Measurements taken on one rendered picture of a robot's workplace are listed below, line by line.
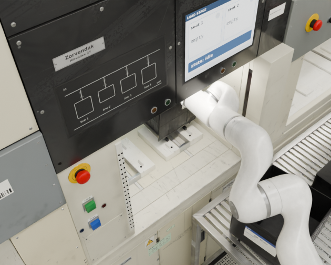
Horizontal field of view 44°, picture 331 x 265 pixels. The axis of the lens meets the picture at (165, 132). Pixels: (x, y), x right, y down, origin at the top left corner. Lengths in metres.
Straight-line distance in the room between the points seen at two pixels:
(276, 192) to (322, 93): 1.09
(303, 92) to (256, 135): 1.02
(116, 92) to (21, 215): 0.39
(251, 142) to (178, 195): 0.60
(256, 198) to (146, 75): 0.43
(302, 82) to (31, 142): 1.56
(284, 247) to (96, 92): 0.62
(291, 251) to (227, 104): 0.50
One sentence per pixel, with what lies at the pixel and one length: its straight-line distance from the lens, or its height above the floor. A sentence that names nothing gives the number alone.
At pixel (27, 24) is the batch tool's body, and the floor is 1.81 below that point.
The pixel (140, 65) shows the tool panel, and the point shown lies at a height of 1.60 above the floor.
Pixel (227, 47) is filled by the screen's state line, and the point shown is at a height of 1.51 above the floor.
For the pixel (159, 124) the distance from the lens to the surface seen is 1.62.
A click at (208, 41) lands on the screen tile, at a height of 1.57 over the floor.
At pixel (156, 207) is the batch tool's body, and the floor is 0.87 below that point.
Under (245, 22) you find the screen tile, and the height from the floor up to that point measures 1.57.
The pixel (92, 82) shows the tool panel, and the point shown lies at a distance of 0.95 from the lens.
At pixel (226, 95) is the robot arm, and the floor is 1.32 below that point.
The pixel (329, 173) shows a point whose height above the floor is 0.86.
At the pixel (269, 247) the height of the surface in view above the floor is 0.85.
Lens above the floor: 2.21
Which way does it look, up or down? 46 degrees down
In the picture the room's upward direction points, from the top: 2 degrees counter-clockwise
